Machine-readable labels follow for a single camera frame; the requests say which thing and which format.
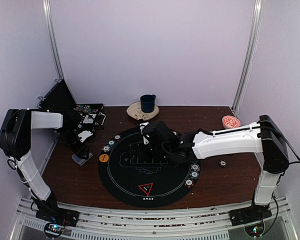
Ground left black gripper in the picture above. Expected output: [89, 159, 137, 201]
[60, 129, 90, 160]

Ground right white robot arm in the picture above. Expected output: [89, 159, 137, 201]
[141, 115, 289, 221]

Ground red patterned small bowl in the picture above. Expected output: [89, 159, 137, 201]
[221, 115, 241, 129]

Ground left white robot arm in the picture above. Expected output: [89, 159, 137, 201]
[0, 109, 94, 201]

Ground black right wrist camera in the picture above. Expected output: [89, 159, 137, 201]
[139, 120, 174, 149]

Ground dark blue mug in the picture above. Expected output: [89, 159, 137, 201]
[140, 94, 156, 113]

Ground beige ceramic saucer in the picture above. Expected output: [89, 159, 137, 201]
[126, 101, 160, 121]

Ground black poker set case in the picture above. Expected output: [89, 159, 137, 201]
[37, 79, 106, 133]

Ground red triangle all-in marker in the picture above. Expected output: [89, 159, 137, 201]
[138, 182, 154, 196]

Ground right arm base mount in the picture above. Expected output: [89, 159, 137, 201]
[229, 207, 272, 238]

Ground green fifty poker chip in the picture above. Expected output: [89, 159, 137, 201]
[189, 171, 200, 180]

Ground orange big blind button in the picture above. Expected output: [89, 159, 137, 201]
[98, 153, 110, 163]

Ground round black poker mat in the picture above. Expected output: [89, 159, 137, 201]
[98, 127, 201, 208]

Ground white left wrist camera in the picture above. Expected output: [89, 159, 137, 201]
[78, 130, 93, 143]

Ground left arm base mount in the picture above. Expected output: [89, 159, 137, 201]
[35, 208, 80, 239]

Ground blue playing card deck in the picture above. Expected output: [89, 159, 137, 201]
[71, 152, 93, 166]

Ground blue ten poker chip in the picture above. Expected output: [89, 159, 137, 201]
[191, 163, 200, 172]

